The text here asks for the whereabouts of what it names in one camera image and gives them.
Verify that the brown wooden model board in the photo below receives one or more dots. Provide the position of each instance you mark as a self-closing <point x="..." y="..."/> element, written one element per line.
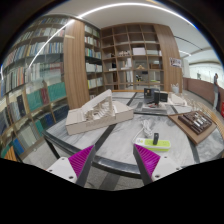
<point x="195" y="124"/>

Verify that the white architectural building model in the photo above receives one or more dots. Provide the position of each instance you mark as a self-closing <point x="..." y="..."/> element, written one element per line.
<point x="99" y="112"/>

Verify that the wooden display shelf unit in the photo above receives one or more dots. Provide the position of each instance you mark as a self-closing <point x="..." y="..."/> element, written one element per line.
<point x="131" y="57"/>

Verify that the large wooden bookshelf with books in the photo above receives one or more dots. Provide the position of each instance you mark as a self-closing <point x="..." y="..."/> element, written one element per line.
<point x="54" y="65"/>

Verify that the round marble table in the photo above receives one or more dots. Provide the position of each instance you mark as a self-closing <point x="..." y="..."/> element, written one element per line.
<point x="114" y="144"/>

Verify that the black picture frame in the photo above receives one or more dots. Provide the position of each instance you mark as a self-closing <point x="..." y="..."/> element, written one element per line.
<point x="148" y="95"/>

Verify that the person in dark clothes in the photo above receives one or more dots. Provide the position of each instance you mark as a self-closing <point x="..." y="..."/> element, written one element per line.
<point x="216" y="91"/>

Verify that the black charger plug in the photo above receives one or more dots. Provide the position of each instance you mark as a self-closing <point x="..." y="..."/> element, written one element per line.
<point x="156" y="138"/>

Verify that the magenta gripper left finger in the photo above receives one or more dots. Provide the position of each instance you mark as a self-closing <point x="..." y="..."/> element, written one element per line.
<point x="75" y="168"/>

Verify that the black box on table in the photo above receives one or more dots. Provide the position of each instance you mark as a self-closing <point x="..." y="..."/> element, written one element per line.
<point x="160" y="97"/>

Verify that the white green power strip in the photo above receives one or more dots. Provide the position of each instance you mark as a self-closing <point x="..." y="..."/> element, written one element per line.
<point x="161" y="145"/>

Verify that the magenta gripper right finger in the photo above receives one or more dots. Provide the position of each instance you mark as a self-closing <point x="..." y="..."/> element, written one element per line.
<point x="152" y="166"/>

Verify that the small white architectural model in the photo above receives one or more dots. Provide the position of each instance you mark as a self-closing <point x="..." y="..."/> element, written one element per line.
<point x="176" y="100"/>

